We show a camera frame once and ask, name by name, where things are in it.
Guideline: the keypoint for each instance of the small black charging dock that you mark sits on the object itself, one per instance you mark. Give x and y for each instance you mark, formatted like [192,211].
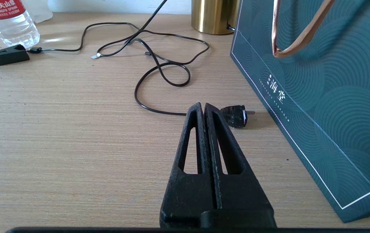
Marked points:
[8,55]

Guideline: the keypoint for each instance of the clear water bottle red cap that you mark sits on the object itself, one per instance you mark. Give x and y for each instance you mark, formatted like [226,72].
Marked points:
[13,26]

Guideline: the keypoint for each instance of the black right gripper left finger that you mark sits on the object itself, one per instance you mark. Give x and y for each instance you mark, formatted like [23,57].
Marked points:
[188,194]

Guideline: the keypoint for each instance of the brass desk lamp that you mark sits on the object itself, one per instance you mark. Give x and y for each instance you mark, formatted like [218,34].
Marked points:
[214,16]

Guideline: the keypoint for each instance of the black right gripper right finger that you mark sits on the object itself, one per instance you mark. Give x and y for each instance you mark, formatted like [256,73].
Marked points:
[236,194]

